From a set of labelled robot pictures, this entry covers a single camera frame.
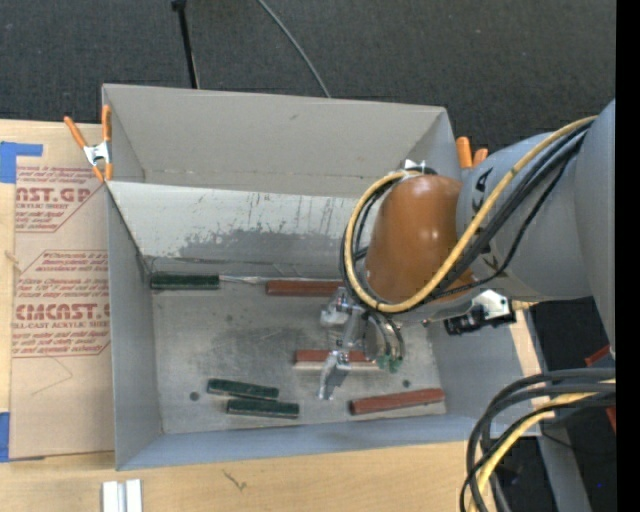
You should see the red-brown flat block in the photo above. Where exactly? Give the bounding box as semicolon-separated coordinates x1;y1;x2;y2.
264;279;346;298
292;348;382;373
348;387;447;417

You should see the dark green flat block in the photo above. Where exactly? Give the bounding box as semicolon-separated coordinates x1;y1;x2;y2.
149;272;222;292
225;397;301;421
206;377;281;402

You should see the grey metal bin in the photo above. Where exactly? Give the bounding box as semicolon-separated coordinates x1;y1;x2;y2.
101;83;544;472

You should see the brown cardboard board red print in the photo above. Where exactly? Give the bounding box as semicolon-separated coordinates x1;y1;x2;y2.
0;118;117;464

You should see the black cylinder on white bracket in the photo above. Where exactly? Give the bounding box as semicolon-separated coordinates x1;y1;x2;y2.
443;289;518;337

